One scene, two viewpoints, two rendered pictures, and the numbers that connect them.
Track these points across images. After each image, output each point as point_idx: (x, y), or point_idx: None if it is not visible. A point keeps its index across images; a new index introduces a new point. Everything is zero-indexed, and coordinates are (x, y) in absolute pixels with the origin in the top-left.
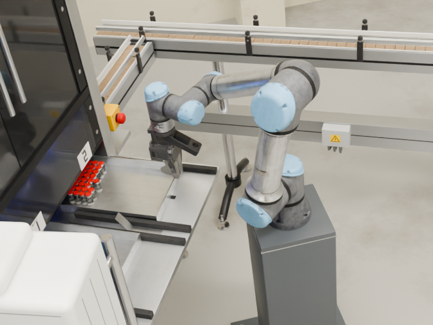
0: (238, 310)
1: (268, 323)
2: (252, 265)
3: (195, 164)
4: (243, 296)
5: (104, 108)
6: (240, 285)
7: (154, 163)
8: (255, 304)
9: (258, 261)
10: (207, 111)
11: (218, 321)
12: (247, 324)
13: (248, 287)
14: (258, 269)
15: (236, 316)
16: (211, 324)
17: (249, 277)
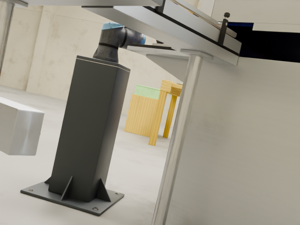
0: (85, 217)
1: (116, 131)
2: (109, 117)
3: (140, 47)
4: (72, 219)
5: (201, 6)
6: (66, 223)
7: (168, 46)
8: (69, 213)
9: (123, 89)
10: (9, 100)
11: (105, 221)
12: (89, 208)
13: (62, 219)
14: (120, 98)
15: (90, 216)
16: (111, 222)
17: (52, 222)
